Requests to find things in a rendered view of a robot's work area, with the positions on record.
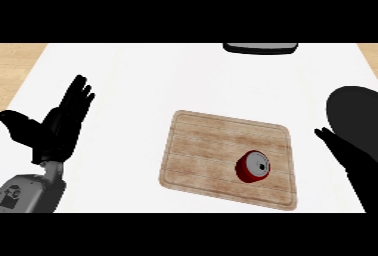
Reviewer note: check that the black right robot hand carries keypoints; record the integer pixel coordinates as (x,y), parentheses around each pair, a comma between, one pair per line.
(356,166)

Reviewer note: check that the red can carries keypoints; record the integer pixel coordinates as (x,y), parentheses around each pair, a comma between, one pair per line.
(251,166)

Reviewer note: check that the dark grey pan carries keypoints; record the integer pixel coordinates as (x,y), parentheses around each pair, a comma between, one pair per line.
(354,113)

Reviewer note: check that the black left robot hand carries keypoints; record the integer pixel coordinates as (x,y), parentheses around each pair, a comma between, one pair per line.
(56,133)

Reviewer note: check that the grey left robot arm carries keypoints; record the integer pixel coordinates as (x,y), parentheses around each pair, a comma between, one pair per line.
(30,193)

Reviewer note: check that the wooden cutting board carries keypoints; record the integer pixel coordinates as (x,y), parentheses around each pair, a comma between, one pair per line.
(207,156)

